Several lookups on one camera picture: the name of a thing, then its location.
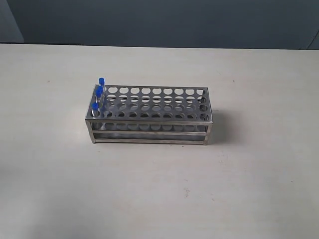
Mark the stainless steel test tube rack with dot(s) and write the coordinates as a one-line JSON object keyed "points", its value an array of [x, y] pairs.
{"points": [[152, 114]]}

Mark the blue capped tube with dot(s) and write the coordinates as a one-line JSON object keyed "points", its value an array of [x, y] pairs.
{"points": [[102, 84], [95, 110], [99, 97]]}

